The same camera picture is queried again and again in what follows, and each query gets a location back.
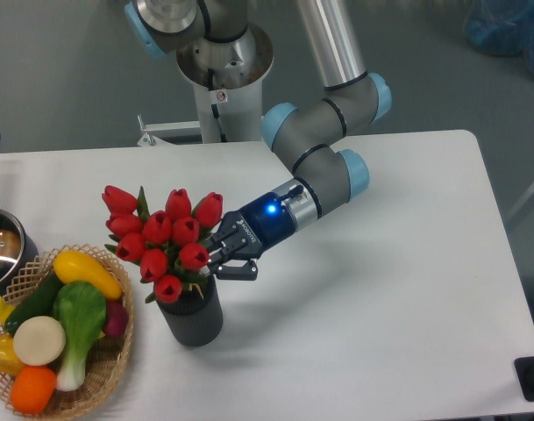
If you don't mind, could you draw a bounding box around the purple red radish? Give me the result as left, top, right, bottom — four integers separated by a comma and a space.
102, 301, 129, 338

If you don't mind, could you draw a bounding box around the green bok choy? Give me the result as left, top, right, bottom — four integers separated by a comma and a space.
53, 281, 106, 392

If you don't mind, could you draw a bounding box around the beige round slice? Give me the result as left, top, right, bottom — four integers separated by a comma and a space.
13, 316, 66, 366

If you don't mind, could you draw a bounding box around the dark grey ribbed vase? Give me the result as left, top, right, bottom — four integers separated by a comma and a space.
157, 275, 224, 347

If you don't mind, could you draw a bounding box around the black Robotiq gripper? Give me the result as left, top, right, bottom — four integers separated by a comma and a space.
197, 195, 296, 281

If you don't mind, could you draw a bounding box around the yellow bell pepper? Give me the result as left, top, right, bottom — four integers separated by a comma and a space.
0, 333, 26, 377

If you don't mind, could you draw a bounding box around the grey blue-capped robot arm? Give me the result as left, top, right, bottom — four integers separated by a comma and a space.
125, 1, 391, 280

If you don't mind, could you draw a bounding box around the yellow squash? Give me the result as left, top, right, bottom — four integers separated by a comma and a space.
53, 250, 123, 300

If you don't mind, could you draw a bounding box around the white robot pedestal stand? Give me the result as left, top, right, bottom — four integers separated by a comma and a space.
135, 23, 294, 148

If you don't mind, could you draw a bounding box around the black device at edge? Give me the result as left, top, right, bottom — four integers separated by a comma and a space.
514, 356, 534, 402

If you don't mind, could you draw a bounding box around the orange fruit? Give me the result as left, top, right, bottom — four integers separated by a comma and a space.
10, 366, 56, 415

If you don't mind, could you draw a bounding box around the woven wicker basket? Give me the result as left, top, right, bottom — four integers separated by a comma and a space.
0, 245, 134, 420

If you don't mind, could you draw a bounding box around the dark green cucumber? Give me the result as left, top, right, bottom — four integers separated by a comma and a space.
4, 272, 64, 335

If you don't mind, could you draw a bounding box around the yellow banana tip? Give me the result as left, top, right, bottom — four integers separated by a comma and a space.
0, 296, 15, 325

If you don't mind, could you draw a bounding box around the red tulip bouquet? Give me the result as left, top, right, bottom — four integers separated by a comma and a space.
102, 185, 224, 303

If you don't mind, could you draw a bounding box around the blue plastic bag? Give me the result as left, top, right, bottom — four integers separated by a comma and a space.
463, 1, 534, 77

